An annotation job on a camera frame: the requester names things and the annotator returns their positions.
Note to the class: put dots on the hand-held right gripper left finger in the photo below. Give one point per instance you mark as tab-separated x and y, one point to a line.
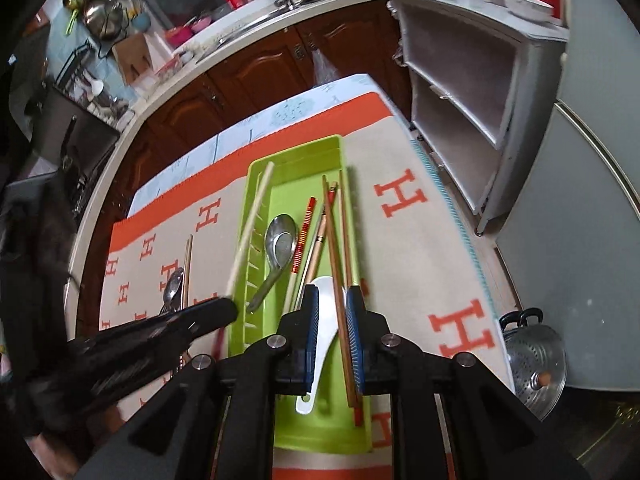
314	340

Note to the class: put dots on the pink bowl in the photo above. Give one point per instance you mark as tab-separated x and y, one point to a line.
178	37

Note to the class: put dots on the bamboo chopstick with dark band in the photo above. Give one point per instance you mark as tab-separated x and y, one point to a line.
188	270
320	235

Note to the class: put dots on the white kitchen countertop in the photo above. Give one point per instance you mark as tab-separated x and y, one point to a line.
131	122

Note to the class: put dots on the wooden cutting board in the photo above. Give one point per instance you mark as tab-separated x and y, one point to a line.
131	57

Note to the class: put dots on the small clear plastic bag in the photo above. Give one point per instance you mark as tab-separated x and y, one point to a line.
322	67

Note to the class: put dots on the large metal spoon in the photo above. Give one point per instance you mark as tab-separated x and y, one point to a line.
281	242

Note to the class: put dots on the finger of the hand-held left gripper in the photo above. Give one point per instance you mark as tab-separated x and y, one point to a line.
210	312

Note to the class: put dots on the blue cup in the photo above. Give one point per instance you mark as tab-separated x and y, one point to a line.
141	22

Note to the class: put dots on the green plastic tray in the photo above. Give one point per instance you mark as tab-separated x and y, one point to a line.
300	175

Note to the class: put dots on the brown wooden base cabinets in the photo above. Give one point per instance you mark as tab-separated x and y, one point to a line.
240	80

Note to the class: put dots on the light blue printed tablecloth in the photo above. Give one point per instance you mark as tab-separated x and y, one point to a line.
295	110

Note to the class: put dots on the dark stove splash panel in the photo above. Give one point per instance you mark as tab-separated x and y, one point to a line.
85	130

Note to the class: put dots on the steel steamer pot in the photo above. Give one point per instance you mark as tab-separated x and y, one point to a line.
537	360

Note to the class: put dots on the steel sink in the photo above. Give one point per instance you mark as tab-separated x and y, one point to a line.
240	30

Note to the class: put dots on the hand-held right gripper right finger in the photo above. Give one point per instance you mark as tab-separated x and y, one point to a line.
354	340

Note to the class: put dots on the orange beige printed blanket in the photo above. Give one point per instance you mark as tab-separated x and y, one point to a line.
425	240

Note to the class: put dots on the white ladle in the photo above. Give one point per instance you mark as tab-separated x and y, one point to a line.
95	89

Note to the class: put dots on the grey open cabinet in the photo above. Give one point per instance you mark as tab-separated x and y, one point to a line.
465	60

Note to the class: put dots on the white bowl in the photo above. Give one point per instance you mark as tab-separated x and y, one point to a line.
527	7

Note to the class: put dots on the white ceramic spoon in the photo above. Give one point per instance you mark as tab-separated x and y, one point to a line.
325	310

